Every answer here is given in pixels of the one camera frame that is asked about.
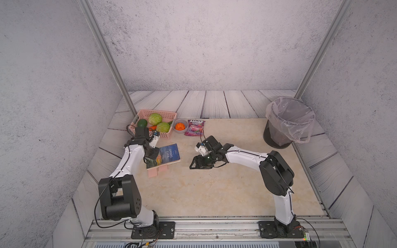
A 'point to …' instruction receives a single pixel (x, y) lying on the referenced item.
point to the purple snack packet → (195, 128)
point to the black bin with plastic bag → (289, 120)
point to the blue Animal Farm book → (168, 155)
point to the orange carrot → (153, 127)
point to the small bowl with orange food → (180, 125)
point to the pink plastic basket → (167, 117)
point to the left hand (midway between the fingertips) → (154, 151)
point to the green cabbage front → (163, 127)
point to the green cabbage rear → (154, 119)
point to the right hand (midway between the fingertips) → (194, 168)
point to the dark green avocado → (142, 123)
